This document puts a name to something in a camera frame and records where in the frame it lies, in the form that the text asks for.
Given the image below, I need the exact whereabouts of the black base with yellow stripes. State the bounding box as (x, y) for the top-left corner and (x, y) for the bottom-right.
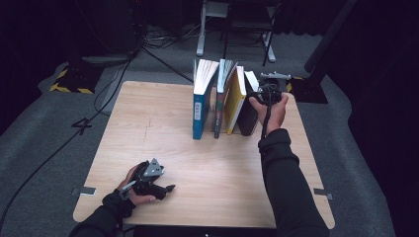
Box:
(48, 58), (105, 95)
(285, 76), (329, 105)

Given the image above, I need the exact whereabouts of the person's left hand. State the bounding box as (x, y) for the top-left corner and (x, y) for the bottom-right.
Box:
(117, 163), (156, 206)

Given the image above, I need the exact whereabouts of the yellow book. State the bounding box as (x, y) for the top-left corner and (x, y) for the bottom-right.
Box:
(224, 65), (247, 135)

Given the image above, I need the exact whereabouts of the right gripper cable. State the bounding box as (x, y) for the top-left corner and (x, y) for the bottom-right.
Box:
(260, 83), (281, 139)

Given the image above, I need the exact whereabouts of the black book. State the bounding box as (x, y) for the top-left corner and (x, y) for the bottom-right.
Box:
(236, 69), (262, 137)

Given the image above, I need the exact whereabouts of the blue book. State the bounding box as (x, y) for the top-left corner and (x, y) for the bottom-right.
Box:
(192, 58), (220, 140)

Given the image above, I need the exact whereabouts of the red illustrated book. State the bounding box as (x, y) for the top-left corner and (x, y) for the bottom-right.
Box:
(213, 58), (239, 139)

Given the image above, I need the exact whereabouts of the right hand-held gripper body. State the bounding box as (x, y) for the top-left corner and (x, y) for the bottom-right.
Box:
(258, 71), (293, 107)

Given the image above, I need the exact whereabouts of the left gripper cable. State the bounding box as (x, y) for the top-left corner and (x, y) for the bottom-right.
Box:
(119, 180), (137, 231)

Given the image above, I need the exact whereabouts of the tangle of cables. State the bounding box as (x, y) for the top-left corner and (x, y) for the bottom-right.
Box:
(142, 24), (202, 50)

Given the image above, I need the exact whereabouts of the grey flat stand base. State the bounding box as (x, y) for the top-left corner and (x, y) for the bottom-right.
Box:
(81, 53), (134, 67)

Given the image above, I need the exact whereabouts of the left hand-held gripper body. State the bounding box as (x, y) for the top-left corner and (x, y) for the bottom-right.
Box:
(131, 157), (166, 198)

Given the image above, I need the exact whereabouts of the black floor cable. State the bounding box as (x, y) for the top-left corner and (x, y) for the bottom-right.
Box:
(0, 48), (141, 231)
(141, 47), (196, 83)
(93, 60), (132, 117)

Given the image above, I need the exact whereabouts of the white desk frame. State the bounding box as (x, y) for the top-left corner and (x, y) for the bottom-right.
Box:
(196, 0), (277, 63)

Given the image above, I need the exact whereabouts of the clear acrylic book rack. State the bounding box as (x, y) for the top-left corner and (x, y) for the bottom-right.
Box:
(201, 98), (261, 136)

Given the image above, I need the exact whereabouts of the person's right hand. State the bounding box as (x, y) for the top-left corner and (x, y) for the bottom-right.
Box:
(248, 93), (290, 136)

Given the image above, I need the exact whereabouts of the grey tape strip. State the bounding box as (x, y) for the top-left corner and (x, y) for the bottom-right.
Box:
(71, 186), (97, 198)
(312, 187), (334, 200)

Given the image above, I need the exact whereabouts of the black slanted pole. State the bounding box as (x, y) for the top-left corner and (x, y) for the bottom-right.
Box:
(303, 0), (359, 74)

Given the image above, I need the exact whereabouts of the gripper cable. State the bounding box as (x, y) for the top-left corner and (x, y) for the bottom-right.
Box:
(260, 83), (281, 139)
(119, 180), (137, 231)

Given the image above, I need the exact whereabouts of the black chair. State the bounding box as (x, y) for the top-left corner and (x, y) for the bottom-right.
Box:
(220, 0), (285, 67)

